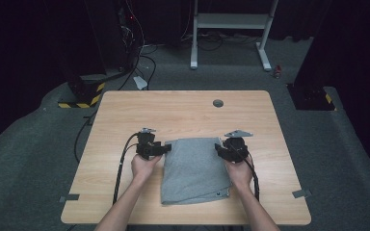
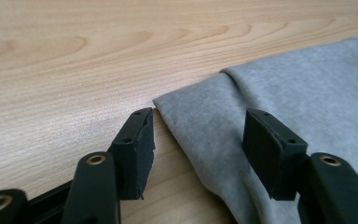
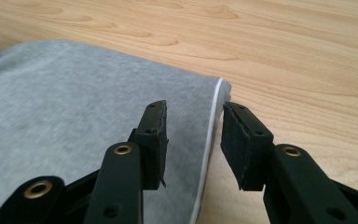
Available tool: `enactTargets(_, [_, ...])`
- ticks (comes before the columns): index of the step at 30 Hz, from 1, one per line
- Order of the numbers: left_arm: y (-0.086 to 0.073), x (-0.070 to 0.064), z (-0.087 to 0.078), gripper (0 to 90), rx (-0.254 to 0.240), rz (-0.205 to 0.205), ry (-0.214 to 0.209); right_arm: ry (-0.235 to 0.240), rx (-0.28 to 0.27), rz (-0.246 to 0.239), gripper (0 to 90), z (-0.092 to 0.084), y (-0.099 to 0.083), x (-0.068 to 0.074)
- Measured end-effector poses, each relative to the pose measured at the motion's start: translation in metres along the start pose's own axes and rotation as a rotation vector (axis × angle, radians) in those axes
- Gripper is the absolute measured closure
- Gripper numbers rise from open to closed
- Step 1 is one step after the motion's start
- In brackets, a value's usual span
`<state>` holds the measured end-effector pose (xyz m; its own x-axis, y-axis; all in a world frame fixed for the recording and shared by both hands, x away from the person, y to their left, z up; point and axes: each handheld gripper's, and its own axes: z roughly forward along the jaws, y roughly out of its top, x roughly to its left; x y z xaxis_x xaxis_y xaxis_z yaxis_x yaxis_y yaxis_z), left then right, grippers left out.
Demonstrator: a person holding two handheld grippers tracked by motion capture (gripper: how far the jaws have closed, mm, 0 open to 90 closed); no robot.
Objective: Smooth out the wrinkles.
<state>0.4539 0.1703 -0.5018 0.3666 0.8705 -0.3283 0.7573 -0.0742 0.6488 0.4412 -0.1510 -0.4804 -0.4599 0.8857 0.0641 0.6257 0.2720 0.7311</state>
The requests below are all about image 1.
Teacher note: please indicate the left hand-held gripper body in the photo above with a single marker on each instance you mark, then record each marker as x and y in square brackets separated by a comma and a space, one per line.
[146, 144]

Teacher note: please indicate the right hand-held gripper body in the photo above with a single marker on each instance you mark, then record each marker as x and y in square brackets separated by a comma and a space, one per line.
[237, 149]

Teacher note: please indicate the grey cotton shorts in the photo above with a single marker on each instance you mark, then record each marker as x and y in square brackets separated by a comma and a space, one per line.
[194, 170]

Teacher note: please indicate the person's right hand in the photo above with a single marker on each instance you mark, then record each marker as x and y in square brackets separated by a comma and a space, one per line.
[239, 174]

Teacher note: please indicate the person's left hand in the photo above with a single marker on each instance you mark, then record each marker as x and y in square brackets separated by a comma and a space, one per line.
[143, 170]

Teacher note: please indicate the grey round table grommet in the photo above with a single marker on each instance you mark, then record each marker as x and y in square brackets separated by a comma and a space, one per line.
[218, 103]

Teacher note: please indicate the white paper scrap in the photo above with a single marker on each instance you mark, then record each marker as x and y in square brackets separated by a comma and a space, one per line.
[140, 82]

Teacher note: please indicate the grey tape strip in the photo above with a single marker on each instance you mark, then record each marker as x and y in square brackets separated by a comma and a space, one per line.
[301, 193]
[69, 198]

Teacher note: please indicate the black pillar with striped base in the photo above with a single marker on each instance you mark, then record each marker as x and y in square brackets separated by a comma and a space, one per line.
[83, 93]
[314, 96]

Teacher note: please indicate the white metal stand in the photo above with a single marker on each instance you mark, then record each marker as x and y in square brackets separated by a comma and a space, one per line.
[231, 20]

